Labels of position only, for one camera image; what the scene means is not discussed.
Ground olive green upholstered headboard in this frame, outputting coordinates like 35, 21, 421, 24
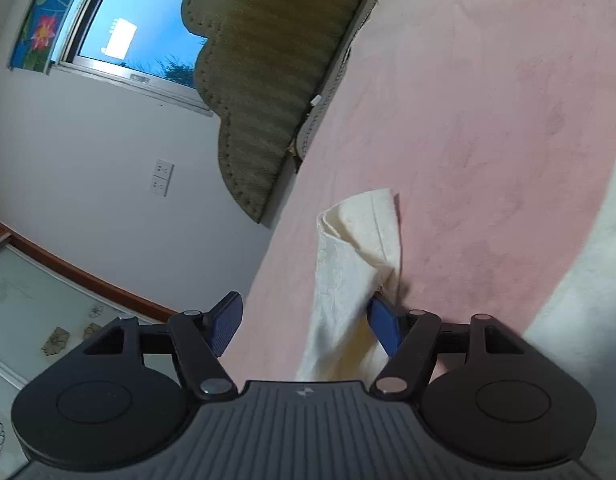
180, 0, 383, 224

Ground pink bed blanket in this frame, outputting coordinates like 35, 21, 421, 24
255, 0, 616, 386

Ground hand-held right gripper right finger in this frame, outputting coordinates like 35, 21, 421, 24
365, 294, 526, 402

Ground blue floral curtain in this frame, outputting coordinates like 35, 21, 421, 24
8, 0, 106, 73

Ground cream pants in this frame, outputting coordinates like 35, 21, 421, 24
295, 188, 403, 383

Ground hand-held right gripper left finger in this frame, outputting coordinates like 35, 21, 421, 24
83, 291, 245, 403

